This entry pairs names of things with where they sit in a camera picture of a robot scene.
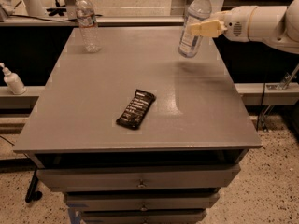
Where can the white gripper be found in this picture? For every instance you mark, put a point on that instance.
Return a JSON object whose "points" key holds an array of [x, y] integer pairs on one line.
{"points": [[237, 23]]}

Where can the blue label plastic bottle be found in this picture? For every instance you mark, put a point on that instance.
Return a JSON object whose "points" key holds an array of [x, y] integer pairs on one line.
{"points": [[198, 11]]}

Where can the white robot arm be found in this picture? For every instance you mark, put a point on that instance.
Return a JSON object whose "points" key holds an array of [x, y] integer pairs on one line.
{"points": [[275, 26]]}

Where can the clear water bottle red label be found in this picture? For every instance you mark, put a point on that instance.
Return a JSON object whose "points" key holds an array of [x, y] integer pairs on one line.
{"points": [[88, 25]]}

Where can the white pump dispenser bottle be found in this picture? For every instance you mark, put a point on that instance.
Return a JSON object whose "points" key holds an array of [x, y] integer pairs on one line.
{"points": [[13, 81]]}

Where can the grey drawer cabinet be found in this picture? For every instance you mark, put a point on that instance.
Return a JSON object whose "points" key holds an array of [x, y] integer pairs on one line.
{"points": [[136, 133]]}

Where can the black snack bar wrapper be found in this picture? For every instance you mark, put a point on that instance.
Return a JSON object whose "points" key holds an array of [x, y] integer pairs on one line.
{"points": [[137, 109]]}

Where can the top grey drawer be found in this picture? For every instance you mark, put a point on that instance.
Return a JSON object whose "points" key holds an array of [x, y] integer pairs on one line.
{"points": [[139, 178]]}

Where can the grey drawer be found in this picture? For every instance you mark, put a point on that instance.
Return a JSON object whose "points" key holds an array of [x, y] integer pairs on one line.
{"points": [[139, 178], [187, 216], [142, 200]]}

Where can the middle grey drawer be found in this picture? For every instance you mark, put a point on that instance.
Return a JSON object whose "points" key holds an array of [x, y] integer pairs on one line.
{"points": [[142, 200]]}

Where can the bottom grey drawer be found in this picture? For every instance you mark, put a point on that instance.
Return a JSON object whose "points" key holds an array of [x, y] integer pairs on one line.
{"points": [[187, 216]]}

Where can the black caster wheel leg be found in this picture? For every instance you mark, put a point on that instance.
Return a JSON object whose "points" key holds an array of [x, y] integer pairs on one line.
{"points": [[32, 193]]}

